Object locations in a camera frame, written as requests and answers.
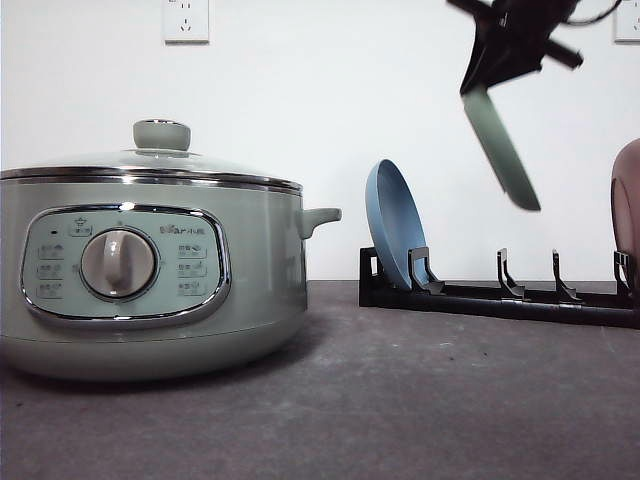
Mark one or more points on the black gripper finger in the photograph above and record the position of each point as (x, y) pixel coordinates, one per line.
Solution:
(506, 48)
(562, 55)

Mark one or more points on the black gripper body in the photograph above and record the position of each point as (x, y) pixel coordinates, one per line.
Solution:
(518, 19)

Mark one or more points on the green plate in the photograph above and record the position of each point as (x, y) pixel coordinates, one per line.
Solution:
(506, 157)

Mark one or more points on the glass steamer lid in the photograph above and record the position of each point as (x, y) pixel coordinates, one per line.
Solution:
(161, 152)

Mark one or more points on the pink plate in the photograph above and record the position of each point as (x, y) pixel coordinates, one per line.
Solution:
(625, 208)

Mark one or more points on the blue plate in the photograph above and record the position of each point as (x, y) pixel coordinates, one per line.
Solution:
(395, 220)

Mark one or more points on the green electric steamer pot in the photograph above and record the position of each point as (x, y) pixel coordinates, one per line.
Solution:
(149, 282)

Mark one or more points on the black dish rack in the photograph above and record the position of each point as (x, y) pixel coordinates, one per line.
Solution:
(426, 290)

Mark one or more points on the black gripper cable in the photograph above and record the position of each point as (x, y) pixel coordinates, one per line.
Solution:
(596, 19)

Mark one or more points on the white wall socket right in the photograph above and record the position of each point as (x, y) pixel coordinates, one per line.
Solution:
(624, 25)

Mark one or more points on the white wall socket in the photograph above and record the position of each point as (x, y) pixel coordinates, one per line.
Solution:
(624, 25)
(186, 23)

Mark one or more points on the white wall socket left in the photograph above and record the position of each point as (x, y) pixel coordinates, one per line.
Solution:
(186, 23)

